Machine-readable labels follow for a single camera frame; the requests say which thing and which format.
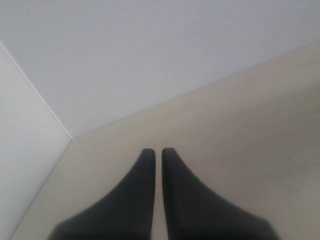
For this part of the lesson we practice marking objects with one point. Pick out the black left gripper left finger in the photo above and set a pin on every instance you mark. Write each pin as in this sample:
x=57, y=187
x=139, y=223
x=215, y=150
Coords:
x=125, y=213

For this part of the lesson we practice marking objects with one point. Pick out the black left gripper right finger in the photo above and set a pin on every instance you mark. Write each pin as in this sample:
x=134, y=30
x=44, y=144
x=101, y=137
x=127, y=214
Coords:
x=194, y=212

